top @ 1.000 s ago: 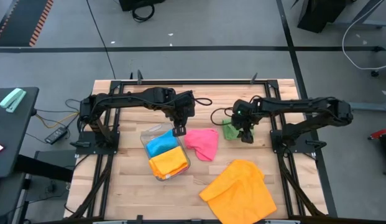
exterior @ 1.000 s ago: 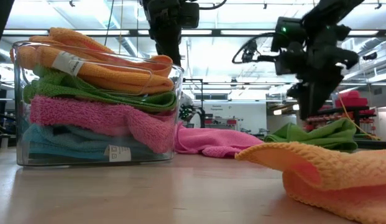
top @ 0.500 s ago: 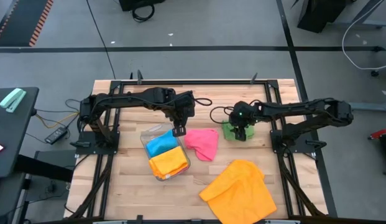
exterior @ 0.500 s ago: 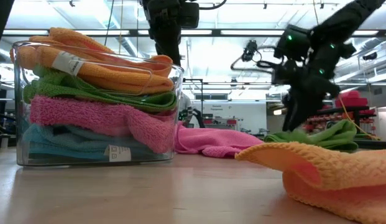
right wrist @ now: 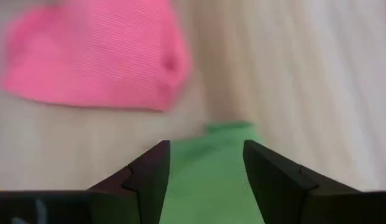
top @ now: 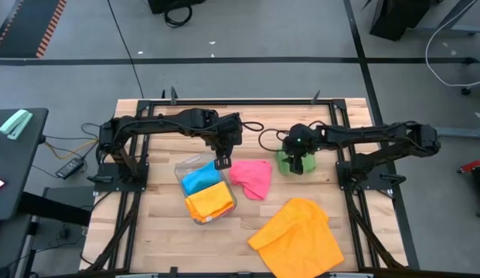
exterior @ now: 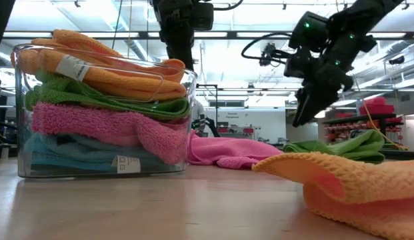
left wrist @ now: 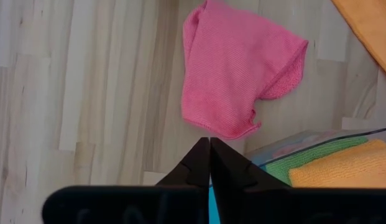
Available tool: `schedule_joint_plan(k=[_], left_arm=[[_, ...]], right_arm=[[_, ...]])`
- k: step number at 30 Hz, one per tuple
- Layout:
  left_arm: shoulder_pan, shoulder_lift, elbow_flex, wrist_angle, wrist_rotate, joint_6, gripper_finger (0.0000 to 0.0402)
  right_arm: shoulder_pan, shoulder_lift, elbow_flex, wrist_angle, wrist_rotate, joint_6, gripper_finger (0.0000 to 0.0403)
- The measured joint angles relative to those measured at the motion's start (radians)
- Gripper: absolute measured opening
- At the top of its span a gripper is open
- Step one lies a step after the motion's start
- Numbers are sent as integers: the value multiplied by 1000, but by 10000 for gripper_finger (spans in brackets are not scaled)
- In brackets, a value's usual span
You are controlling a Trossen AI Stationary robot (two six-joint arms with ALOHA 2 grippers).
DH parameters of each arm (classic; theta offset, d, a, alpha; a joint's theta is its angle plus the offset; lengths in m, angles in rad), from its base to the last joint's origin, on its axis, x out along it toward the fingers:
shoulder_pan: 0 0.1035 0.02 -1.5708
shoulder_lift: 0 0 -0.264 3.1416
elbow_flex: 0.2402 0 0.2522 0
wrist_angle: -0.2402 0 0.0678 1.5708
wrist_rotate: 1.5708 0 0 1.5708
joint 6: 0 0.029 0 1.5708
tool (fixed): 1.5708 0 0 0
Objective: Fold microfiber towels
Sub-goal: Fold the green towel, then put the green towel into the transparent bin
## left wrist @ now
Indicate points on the clear plastic bin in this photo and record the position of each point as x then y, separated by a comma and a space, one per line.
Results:
273, 152

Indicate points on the blue microfiber towel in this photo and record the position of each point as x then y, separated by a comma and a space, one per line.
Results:
214, 205

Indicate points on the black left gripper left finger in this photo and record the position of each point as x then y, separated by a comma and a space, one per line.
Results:
133, 205

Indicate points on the pink microfiber towel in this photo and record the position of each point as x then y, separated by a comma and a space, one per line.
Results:
236, 68

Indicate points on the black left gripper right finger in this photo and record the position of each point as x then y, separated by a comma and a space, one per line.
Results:
289, 207

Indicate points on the green microfiber towel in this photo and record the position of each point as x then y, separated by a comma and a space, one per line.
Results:
304, 155

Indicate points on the orange microfiber towel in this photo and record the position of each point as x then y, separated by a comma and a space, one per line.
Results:
345, 168
373, 28

